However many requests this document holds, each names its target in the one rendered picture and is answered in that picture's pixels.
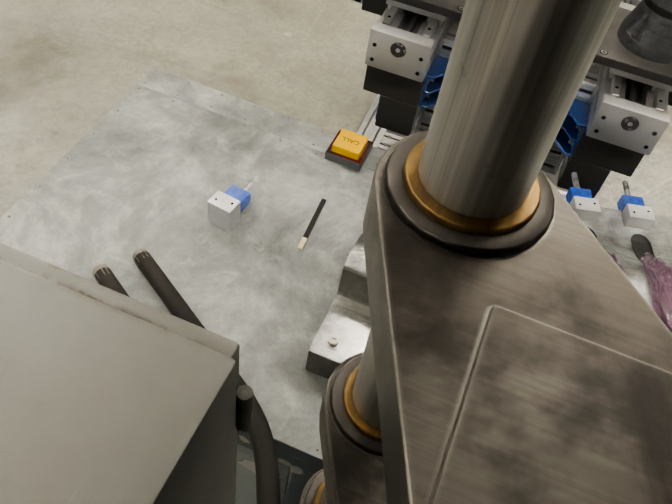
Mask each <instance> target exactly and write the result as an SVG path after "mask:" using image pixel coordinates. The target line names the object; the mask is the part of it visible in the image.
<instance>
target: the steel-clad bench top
mask: <svg viewBox="0 0 672 504"><path fill-rule="evenodd" d="M336 134H337V133H335V132H332V131H329V130H326V129H324V128H321V127H318V126H315V125H313V124H310V123H307V122H304V121H302V120H299V119H296V118H293V117H291V116H288V115H285V114H282V113H279V112H277V111H274V110H271V109H268V108H266V107H263V106H260V105H257V104H255V103H252V102H249V101H246V100H243V99H241V98H238V97H235V96H232V95H230V94H227V93H224V92H221V91H219V90H216V89H213V88H210V87H208V86H205V85H202V84H199V83H196V82H194V81H191V80H188V79H185V78H183V77H180V76H177V75H174V74H172V73H169V72H166V71H163V70H161V69H158V68H154V69H153V70H152V71H151V72H150V73H149V74H148V75H147V76H146V77H145V78H144V79H143V80H142V81H141V82H139V83H138V84H137V85H136V86H135V87H134V88H133V89H132V90H131V91H130V92H129V93H128V94H127V95H126V96H125V97H124V98H123V99H122V100H121V101H120V102H119V103H118V104H117V105H116V106H115V107H114V108H113V109H112V110H111V111H110V112H109V113H108V114H107V115H106V116H105V117H104V118H103V119H102V120H101V121H99V122H98V123H97V124H96V125H95V126H94V127H93V128H92V129H91V130H90V131H89V132H88V133H87V134H86V135H85V136H84V137H83V138H82V139H81V140H80V141H79V142H78V143H77V144H76V145H75V146H74V147H73V148H72V149H71V150H70V151H69V152H68V153H67V154H66V155H65V156H64V157H63V158H62V159H61V160H60V161H58V162H57V163H56V164H55V165H54V166H53V167H52V168H51V169H50V170H49V171H48V172H47V173H46V174H45V175H44V176H43V177H42V178H41V179H40V180H39V181H38V182H37V183H36V184H35V185H34V186H33V187H32V188H31V189H30V190H29V191H28V192H27V193H26V194H25V195H24V196H23V197H22V198H21V199H20V200H18V201H17V202H16V203H15V204H14V205H13V206H12V207H11V208H10V209H9V210H8V211H7V212H6V213H5V214H4V215H3V216H2V217H1V218H0V243H2V244H5V245H7V246H10V247H12V248H14V249H17V250H19V251H21V252H24V253H26V254H29V255H31V256H33V257H36V258H38V259H40V260H43V261H45V262H48V263H50V264H52V265H55V266H57V267H59V268H62V269H64V270H67V271H69V272H71V273H74V274H76V275H78V276H81V277H83V278H86V279H88V280H90V281H93V282H95V283H97V284H98V282H97V281H96V279H95V278H94V276H93V274H92V272H93V269H94V268H95V267H96V266H98V265H100V264H106V265H108V267H109V268H110V269H111V271H112V272H113V274H114V275H115V277H116V278H117V279H118V281H119V282H120V284H121V285H122V287H123V288H124V289H125V291H126V292H127V294H128V295H129V297H131V298H133V299H135V300H138V301H140V302H142V303H145V304H147V305H150V306H152V307H154V308H157V309H159V310H161V311H164V312H166V313H169V314H171V313H170V312H169V310H168V309H167V307H166V306H165V305H164V303H163V302H162V300H161V299H160V297H159V296H158V295H157V293H156V292H155V290H154V289H153V287H152V286H151V285H150V283H149V282H148V280H147V279H146V278H145V276H144V275H143V273H142V272H141V270H140V269H139V268H138V266H137V265H136V263H135V262H134V260H133V258H132V256H133V253H134V252H135V251H136V250H138V249H141V248H143V249H146V250H147V251H148V252H149V253H150V255H151V256H152V257H153V259H154V260H155V261H156V263H157V264H158V265H159V267H160V268H161V269H162V271H163V272H164V273H165V275H166V276H167V277H168V279H169V280H170V282H171V283H172V284H173V286H174V287H175V288H176V290H177V291H178V292H179V294H180V295H181V296H182V298H183V299H184V300H185V302H186V303H187V304H188V306H189V307H190V308H191V310H192V311H193V312H194V314H195V315H196V317H197V318H198V319H199V321H200V322H201V323H202V325H203V326H204V327H205V329H207V330H209V331H211V332H214V333H216V334H218V335H221V336H223V337H226V338H228V339H230V340H233V341H235V342H237V343H238V344H239V345H240V349H239V374H240V376H241V377H242V378H243V380H244V381H245V382H246V384H247V385H249V386H250V387H251V388H252V389H253V392H254V395H255V397H256V399H257V401H258V403H259V404H260V406H261V408H262V410H263V412H264V414H265V417H266V419H267V421H268V424H269V427H270V429H271V432H272V435H273V439H274V440H276V441H279V442H281V443H283V444H285V445H288V446H290V447H292V448H294V449H297V450H299V451H301V452H304V453H306V454H308V455H310V456H313V457H315V458H317V459H319V460H322V461H323V459H322V450H321V441H320V432H319V414H320V409H321V405H322V400H323V396H324V392H325V389H326V385H327V382H328V379H327V378H325V377H322V376H320V375H317V374H315V373H313V372H310V371H308V370H306V369H305V368H306V363H307V357H308V351H309V349H310V347H311V345H312V343H313V341H314V339H315V337H316V335H317V333H318V331H319V329H320V327H321V325H322V323H323V321H324V319H325V317H326V315H327V313H328V311H329V309H330V307H331V305H332V303H333V301H334V299H335V296H336V294H337V291H338V287H339V283H340V279H341V275H342V271H343V267H344V264H345V262H346V260H347V258H348V257H347V252H348V251H351V250H352V248H353V246H354V245H355V243H356V241H357V240H358V238H359V237H360V235H361V234H362V233H363V220H364V215H365V211H366V207H367V202H368V198H369V193H370V189H371V185H372V180H373V176H374V173H375V170H376V167H377V164H378V161H379V159H380V158H381V157H382V156H383V154H384V153H385V152H386V151H385V150H382V149H379V148H376V147H372V150H371V152H370V153H369V155H368V157H367V159H366V160H365V162H364V164H363V166H362V167H361V169H360V171H357V170H354V169H352V168H349V167H346V166H343V165H341V164H338V163H335V162H333V161H330V160H327V159H325V152H326V150H327V149H328V147H329V146H330V144H331V142H332V141H333V139H334V138H335V136H336ZM255 175H259V177H260V179H259V181H258V182H257V183H256V184H255V185H254V186H253V187H252V188H251V189H250V190H249V191H248V192H249V193H251V200H250V204H249V205H248V206H247V207H246V208H245V209H244V210H243V211H242V212H241V213H240V221H239V222H238V224H237V225H236V226H235V227H234V228H233V229H232V230H231V231H230V232H228V231H226V230H224V229H223V228H221V227H219V226H217V225H215V224H213V223H211V222H209V221H208V210H207V201H208V200H209V199H210V198H211V197H212V196H213V195H214V194H215V193H216V192H217V191H218V190H219V191H221V192H223V193H224V192H225V191H226V190H227V189H228V188H229V187H230V186H231V185H232V184H234V185H236V186H238V187H240V188H243V187H244V186H245V185H246V184H247V183H248V182H249V181H250V180H251V179H252V178H253V177H254V176H255ZM322 198H323V199H326V202H325V204H324V207H323V209H322V211H321V213H320V215H319V217H318V219H317V221H316V223H315V225H314V227H313V229H312V231H311V233H310V235H309V237H308V239H307V241H306V243H305V245H304V247H303V249H302V250H301V249H298V248H297V247H298V245H299V243H300V241H301V239H302V237H303V235H304V233H305V231H306V229H307V227H308V225H309V223H310V221H311V219H312V217H313V215H314V213H315V211H316V209H317V207H318V205H319V203H320V201H321V199H322ZM171 315H172V314H171Z"/></svg>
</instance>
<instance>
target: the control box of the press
mask: <svg viewBox="0 0 672 504"><path fill-rule="evenodd" d="M239 349H240V345H239V344H238V343H237V342H235V341H233V340H230V339H228V338H226V337H223V336H221V335H218V334H216V333H214V332H211V331H209V330H207V329H204V328H202V327H199V326H197V325H195V324H192V323H190V322H188V321H185V320H183V319H180V318H178V317H176V316H173V315H171V314H169V313H166V312H164V311H161V310H159V309H157V308H154V307H152V306H150V305H147V304H145V303H142V302H140V301H138V300H135V299H133V298H131V297H128V296H126V295H123V294H121V293H119V292H116V291H114V290H112V289H109V288H107V287H104V286H102V285H100V284H97V283H95V282H93V281H90V280H88V279H86V278H83V277H81V276H78V275H76V274H74V273H71V272H69V271H67V270H64V269H62V268H59V267H57V266H55V265H52V264H50V263H48V262H45V261H43V260H40V259H38V258H36V257H33V256H31V255H29V254H26V253H24V252H21V251H19V250H17V249H14V248H12V247H10V246H7V245H5V244H2V243H0V504H236V467H237V430H238V431H240V432H246V431H248V430H249V429H250V428H251V425H252V411H253V394H254V392H253V389H252V388H251V387H250V386H249V385H242V386H240V387H239Z"/></svg>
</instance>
